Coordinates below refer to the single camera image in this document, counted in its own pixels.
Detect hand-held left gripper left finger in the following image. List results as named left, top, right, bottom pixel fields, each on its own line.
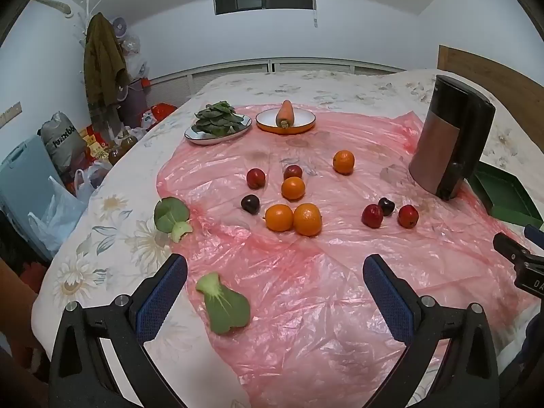
left=49, top=254, right=190, bottom=408

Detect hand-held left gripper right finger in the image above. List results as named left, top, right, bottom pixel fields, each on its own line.
left=362, top=254, right=500, bottom=408

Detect green box tray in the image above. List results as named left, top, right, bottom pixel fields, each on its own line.
left=470, top=160, right=544, bottom=227

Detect orange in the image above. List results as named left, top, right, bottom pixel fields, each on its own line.
left=281, top=176, right=306, bottom=201
left=264, top=204, right=295, bottom=232
left=333, top=150, right=355, bottom=175
left=293, top=203, right=322, bottom=237

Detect bok choy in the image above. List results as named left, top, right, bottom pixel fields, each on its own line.
left=195, top=273, right=251, bottom=336
left=154, top=197, right=193, bottom=244

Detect floral blanket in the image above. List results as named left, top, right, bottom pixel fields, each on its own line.
left=32, top=68, right=544, bottom=408

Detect pink plastic sheet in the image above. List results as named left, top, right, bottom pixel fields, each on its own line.
left=156, top=104, right=540, bottom=408

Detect black and brown juicer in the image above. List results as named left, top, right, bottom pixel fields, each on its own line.
left=408, top=74, right=496, bottom=202

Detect light blue plastic bag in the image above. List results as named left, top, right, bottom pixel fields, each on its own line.
left=28, top=176, right=88, bottom=253

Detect white plastic bag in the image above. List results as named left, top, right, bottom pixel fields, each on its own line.
left=74, top=159, right=113, bottom=198

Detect brown bottle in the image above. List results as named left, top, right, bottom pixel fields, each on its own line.
left=108, top=134, right=139, bottom=166

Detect white plate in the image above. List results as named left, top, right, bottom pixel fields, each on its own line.
left=184, top=113, right=252, bottom=146

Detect yellow packets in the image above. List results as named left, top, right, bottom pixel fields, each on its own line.
left=83, top=127, right=111, bottom=162

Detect red bag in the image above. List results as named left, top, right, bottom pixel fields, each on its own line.
left=142, top=103, right=177, bottom=130

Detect spinach leaves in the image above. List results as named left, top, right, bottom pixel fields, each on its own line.
left=191, top=101, right=246, bottom=137

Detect blue storage box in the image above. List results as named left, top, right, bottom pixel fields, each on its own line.
left=0, top=136, right=56, bottom=260

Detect grey printed bag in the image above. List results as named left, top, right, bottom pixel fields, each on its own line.
left=40, top=112, right=88, bottom=175

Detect orange rimmed plate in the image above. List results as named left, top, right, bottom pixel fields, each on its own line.
left=256, top=107, right=317, bottom=135

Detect carrot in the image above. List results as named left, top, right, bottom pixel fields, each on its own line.
left=275, top=100, right=295, bottom=129

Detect olive coat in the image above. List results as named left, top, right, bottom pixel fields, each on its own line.
left=84, top=13, right=128, bottom=107

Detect white coat rack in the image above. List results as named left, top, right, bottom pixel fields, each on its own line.
left=74, top=0, right=100, bottom=94

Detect white hose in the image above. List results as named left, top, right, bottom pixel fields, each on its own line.
left=34, top=0, right=73, bottom=18

